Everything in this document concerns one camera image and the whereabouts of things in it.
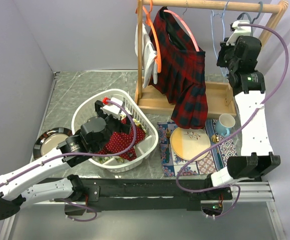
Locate red polka dot garment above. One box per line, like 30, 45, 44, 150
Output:
97, 117, 147, 161

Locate teal blue hanger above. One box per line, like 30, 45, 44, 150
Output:
237, 1, 263, 24

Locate yellow floral garment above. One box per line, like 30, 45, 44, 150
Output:
96, 117, 150, 163

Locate light blue wire hanger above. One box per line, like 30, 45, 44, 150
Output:
209, 0, 232, 78

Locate red plaid skirt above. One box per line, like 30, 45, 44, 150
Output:
150, 6, 208, 129

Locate pink hanger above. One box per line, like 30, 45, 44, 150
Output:
164, 9, 200, 52

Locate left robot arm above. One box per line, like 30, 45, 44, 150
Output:
0, 100, 136, 220

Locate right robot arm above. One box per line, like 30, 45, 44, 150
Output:
203, 35, 281, 199

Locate orange hanger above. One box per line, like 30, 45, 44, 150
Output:
135, 0, 162, 73

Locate white plastic laundry basket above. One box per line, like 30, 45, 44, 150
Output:
71, 88, 158, 173

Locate wooden clothes rack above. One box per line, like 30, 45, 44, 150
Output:
135, 0, 288, 118

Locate dark rimmed brown plate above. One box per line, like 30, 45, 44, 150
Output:
33, 127, 72, 160

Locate cream yellow plate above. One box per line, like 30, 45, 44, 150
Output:
170, 127, 211, 161

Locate light blue mug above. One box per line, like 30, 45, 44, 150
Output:
215, 113, 235, 137

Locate white cloth garment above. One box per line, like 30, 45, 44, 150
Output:
141, 23, 158, 88

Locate patterned placemat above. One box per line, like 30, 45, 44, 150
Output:
157, 121, 238, 177

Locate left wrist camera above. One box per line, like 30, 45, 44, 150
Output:
102, 97, 124, 119

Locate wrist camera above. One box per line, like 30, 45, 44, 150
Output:
225, 20, 251, 46
102, 97, 124, 119

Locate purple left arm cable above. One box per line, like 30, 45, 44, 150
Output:
0, 99, 137, 218

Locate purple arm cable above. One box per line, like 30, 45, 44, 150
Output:
0, 99, 137, 218
176, 23, 290, 219

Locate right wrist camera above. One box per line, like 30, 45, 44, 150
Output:
225, 20, 251, 46

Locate gold fork green handle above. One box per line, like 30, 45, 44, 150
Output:
166, 128, 171, 163

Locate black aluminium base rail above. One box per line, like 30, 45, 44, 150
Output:
67, 174, 232, 213

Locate gold spoon green handle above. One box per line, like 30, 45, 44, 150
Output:
211, 134, 223, 167

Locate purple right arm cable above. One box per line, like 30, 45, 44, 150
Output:
176, 23, 290, 219

